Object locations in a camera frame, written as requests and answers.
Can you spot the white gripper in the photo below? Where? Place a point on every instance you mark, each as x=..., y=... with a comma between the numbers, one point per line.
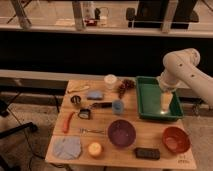
x=166, y=98

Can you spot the dark red grape bunch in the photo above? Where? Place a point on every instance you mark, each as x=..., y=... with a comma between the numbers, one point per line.
x=125, y=85

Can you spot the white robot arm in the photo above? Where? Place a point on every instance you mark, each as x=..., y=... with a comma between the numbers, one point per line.
x=181, y=66

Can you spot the orange-red bowl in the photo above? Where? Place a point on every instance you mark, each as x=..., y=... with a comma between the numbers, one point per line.
x=176, y=140

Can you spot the purple bowl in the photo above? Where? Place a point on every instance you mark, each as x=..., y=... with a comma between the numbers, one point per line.
x=121, y=133

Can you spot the green plastic tray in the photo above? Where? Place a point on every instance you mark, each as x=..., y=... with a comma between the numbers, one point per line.
x=148, y=101

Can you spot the blue plastic cup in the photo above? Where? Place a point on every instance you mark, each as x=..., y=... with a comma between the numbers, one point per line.
x=118, y=107

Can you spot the white plastic cup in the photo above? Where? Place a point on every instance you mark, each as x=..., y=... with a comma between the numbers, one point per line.
x=110, y=81

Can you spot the black remote control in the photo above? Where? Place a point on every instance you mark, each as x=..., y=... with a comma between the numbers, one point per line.
x=147, y=153

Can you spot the blue sponge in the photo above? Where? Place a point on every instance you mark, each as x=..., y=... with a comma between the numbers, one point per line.
x=95, y=95

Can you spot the yellow round fruit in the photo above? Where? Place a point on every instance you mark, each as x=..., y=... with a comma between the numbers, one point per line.
x=95, y=149

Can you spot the metal fork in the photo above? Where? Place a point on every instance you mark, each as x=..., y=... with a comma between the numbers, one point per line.
x=84, y=130

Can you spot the blue cloth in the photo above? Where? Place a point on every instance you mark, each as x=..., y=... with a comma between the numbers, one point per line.
x=68, y=148

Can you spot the black handled tool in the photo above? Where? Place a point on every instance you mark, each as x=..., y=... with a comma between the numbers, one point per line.
x=101, y=105

